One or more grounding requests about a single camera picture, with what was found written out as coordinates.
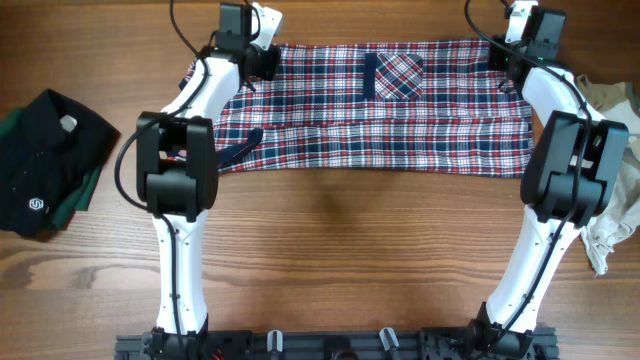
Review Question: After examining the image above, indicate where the plaid sleeveless shirt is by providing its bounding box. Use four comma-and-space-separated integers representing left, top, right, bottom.
188, 39, 533, 178

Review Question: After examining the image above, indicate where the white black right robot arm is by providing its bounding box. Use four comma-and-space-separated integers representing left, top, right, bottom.
447, 37, 629, 359

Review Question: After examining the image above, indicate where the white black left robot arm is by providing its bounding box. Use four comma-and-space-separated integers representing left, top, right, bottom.
135, 45, 281, 359

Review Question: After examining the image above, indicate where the beige crumpled garment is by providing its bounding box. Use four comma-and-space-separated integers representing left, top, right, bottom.
576, 75, 639, 276

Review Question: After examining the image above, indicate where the black folded polo shirt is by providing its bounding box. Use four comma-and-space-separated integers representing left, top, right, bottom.
1, 89, 119, 238

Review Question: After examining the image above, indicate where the green folded shirt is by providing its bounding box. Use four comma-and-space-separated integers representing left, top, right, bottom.
1, 108, 102, 230

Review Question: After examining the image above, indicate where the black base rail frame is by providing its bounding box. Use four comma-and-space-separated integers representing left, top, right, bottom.
113, 327, 560, 360

